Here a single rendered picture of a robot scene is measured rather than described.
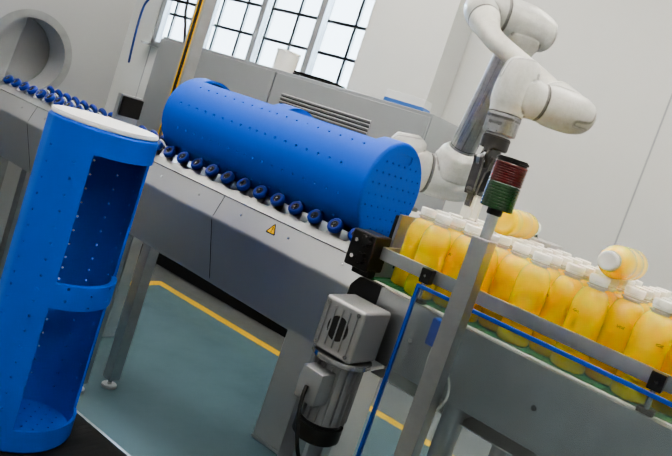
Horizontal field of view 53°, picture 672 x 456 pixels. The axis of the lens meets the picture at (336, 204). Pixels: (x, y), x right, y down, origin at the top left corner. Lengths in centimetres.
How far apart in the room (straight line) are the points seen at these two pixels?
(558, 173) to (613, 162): 34
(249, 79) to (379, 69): 107
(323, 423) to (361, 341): 21
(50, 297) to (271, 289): 58
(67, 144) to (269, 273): 64
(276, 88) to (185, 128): 187
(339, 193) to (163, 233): 76
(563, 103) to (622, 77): 274
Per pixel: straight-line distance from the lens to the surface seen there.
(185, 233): 220
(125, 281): 316
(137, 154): 178
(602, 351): 139
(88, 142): 175
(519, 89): 179
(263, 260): 193
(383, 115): 360
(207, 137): 214
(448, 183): 248
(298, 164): 186
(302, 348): 253
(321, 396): 149
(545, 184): 454
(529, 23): 231
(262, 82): 412
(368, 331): 147
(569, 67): 465
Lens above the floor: 120
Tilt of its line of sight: 6 degrees down
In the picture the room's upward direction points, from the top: 19 degrees clockwise
